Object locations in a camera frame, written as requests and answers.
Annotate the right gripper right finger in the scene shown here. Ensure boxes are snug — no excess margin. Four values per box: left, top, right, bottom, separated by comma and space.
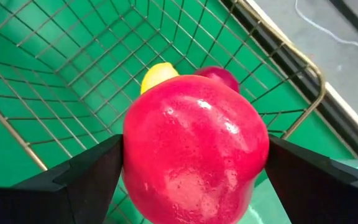
264, 135, 358, 224

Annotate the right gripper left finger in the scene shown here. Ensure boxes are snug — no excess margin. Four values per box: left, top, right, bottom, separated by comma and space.
0, 134, 124, 224

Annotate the white power cable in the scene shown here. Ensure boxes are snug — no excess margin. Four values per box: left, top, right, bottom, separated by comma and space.
293, 0, 358, 57

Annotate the gold wire basket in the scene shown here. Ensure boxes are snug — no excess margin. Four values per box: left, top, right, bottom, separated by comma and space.
0, 0, 328, 224

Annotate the red round fruit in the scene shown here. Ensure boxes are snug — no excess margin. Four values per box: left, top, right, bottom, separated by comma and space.
194, 66, 241, 93

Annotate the black aluminium table frame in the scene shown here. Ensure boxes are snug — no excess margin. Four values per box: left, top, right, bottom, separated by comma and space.
221, 0, 358, 159

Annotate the large shiny red apple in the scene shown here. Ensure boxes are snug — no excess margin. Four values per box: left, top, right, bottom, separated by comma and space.
122, 74, 270, 224

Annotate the yellow lemon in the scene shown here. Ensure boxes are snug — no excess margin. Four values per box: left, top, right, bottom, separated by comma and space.
140, 62, 180, 95

